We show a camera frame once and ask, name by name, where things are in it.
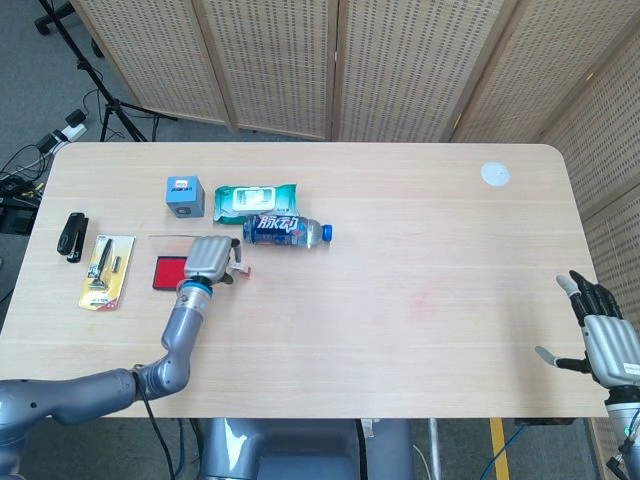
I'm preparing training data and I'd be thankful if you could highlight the small blue cardboard box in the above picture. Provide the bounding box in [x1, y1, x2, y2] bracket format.
[164, 175, 207, 220]

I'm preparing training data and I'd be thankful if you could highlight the wooden woven folding screen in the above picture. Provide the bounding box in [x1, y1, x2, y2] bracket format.
[69, 0, 640, 480]

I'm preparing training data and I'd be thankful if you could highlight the white power strip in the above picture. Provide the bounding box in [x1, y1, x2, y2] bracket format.
[37, 110, 89, 154]

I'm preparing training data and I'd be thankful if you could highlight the razor in yellow blister pack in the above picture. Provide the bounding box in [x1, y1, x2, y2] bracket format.
[77, 234, 137, 313]

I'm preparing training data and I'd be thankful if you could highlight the red box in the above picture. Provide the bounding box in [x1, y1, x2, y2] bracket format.
[148, 233, 202, 293]

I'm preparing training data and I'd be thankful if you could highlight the white and red stamp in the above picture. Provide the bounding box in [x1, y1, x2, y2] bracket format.
[227, 258, 253, 282]

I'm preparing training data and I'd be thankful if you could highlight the black tripod stand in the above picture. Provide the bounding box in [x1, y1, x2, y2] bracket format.
[39, 0, 179, 144]

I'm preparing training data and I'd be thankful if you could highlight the blue labelled plastic drink bottle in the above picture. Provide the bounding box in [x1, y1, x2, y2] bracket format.
[242, 214, 335, 251]

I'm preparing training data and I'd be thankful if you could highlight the green wet wipes pack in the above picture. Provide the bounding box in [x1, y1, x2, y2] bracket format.
[213, 182, 300, 226]

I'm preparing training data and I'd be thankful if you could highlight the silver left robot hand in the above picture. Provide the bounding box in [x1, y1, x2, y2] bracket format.
[183, 235, 246, 288]

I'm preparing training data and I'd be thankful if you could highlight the black chair caster wheel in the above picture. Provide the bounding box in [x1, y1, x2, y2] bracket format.
[33, 0, 66, 36]

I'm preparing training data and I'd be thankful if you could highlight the grey robot torso base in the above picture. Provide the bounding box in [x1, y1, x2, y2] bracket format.
[197, 417, 416, 480]

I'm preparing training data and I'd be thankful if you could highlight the black stapler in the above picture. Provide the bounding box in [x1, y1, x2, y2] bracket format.
[55, 212, 91, 264]

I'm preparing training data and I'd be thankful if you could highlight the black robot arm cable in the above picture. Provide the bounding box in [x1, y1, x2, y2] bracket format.
[131, 367, 177, 480]

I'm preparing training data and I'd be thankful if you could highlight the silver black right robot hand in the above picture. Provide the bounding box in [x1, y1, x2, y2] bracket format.
[534, 269, 640, 389]

